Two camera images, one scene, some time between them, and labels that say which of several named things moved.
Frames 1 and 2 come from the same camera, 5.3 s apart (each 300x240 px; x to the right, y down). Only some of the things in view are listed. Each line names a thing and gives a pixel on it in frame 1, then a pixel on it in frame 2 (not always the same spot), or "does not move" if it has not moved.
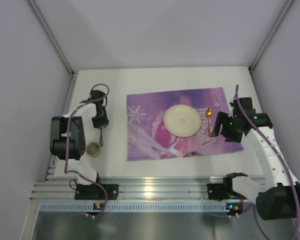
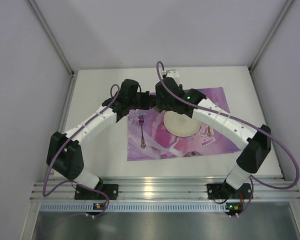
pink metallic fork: x=101 y=143 → x=141 y=119
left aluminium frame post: x=51 y=35 does not move
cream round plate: x=182 y=120 does not move
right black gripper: x=221 y=124 → x=161 y=99
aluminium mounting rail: x=164 y=188 does not move
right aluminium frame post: x=262 y=49 does not move
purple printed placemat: x=147 y=138 does not move
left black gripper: x=100 y=125 → x=145 y=100
